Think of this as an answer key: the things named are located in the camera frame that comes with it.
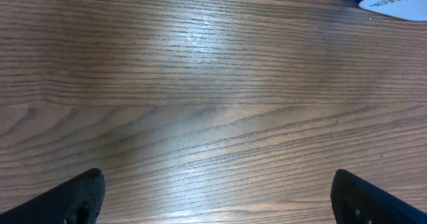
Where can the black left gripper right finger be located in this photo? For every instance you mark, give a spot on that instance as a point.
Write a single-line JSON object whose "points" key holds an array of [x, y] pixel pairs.
{"points": [[356, 201]]}

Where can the white barcode scanner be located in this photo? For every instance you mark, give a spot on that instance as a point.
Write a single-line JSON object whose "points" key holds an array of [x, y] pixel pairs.
{"points": [[393, 0]]}

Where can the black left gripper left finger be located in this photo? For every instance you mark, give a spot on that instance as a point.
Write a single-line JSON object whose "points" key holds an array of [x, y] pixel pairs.
{"points": [[76, 201]]}

